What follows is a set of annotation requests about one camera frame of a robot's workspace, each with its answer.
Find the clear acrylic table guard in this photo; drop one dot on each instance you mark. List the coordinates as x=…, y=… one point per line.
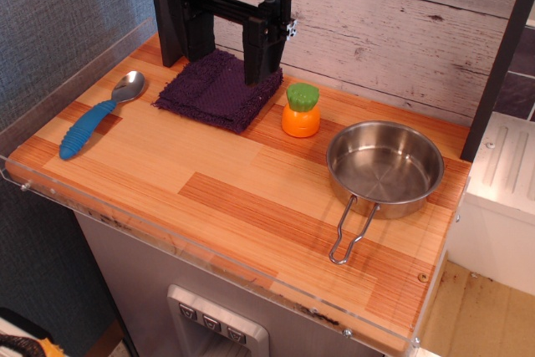
x=256, y=208

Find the orange black object corner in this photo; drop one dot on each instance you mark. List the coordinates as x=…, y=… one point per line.
x=26, y=346

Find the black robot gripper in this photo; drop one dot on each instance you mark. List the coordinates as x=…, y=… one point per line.
x=263, y=40

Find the black vertical post left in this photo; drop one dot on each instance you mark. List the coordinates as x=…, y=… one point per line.
x=169, y=43

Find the black vertical post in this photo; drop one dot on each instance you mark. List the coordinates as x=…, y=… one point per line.
x=169, y=43
x=505, y=53

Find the blue handled metal spoon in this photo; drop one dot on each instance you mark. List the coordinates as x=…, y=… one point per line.
x=128, y=88

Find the grey toy fridge cabinet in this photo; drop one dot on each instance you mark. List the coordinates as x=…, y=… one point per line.
x=139, y=277

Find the white toy sink unit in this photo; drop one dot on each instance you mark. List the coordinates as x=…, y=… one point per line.
x=493, y=229

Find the black vertical post right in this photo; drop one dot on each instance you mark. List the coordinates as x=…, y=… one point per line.
x=505, y=53

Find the dark purple cloth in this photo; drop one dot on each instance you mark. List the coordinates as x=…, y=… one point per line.
x=212, y=91

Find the orange toy carrot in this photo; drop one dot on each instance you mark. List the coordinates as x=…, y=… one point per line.
x=301, y=115

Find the stainless steel pot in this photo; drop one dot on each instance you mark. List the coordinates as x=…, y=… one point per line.
x=381, y=170

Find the silver dispenser button panel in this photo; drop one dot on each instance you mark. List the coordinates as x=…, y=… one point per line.
x=213, y=323

